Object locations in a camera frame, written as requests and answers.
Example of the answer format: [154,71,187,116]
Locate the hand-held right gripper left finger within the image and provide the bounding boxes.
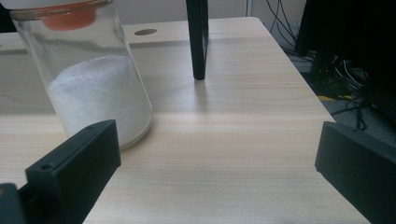
[19,119,122,224]

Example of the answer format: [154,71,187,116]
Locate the white cup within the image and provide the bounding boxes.
[0,0,154,151]

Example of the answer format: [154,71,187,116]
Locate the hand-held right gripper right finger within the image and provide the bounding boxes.
[314,120,396,224]

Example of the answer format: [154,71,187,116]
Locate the black cable bundle on floor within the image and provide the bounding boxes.
[328,54,379,132]

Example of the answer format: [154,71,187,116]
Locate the black curtain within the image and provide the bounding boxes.
[293,0,396,125]

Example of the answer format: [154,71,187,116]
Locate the small black shelf table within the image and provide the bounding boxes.
[185,0,209,81]

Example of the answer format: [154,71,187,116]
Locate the black cables at wall socket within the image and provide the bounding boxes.
[264,0,302,52]

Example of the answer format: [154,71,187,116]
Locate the stand base with yellow stripes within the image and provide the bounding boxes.
[317,92,354,103]

